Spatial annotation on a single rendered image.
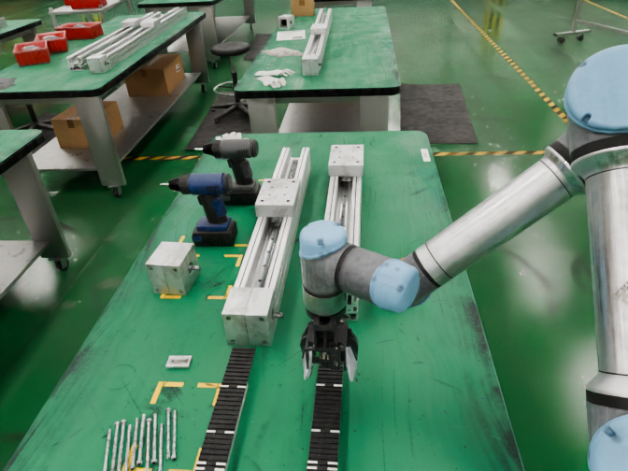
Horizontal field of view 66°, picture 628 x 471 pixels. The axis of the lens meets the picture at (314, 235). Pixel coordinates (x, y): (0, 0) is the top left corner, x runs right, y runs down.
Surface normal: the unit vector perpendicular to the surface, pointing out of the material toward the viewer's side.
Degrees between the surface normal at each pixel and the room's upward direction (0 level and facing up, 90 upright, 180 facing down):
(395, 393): 0
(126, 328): 0
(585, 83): 43
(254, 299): 0
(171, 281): 90
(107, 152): 90
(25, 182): 90
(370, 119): 90
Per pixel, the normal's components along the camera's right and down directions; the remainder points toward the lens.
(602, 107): -0.47, -0.29
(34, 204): -0.07, 0.56
